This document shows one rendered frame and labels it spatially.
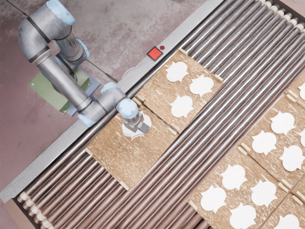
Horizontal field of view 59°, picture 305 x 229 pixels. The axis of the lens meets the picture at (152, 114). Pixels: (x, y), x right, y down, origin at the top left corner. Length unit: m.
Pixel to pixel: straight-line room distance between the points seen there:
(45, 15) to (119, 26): 1.91
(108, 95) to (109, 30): 1.85
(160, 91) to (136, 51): 1.26
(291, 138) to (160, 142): 0.72
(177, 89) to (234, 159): 0.51
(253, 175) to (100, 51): 1.95
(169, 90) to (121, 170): 0.54
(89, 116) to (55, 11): 0.43
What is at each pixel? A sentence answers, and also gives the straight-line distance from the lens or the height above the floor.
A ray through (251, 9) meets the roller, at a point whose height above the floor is 0.92.
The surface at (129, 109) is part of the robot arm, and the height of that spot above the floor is 1.36.
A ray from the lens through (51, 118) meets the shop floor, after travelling 2.75.
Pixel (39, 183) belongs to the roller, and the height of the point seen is 0.92.
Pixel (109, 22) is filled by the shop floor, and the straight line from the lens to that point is 3.04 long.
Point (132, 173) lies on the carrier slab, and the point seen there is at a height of 0.94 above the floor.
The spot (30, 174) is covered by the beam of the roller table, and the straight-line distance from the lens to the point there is 1.70.
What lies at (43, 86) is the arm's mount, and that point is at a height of 0.96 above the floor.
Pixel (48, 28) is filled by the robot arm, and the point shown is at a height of 1.57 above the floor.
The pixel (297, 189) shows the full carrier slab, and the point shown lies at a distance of 1.64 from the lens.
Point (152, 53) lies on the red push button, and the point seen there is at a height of 0.93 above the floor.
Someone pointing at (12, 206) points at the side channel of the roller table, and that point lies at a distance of 1.70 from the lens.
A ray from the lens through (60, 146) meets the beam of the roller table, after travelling 1.65.
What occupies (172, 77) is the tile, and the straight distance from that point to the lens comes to 1.63.
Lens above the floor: 2.43
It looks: 73 degrees down
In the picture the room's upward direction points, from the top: 10 degrees counter-clockwise
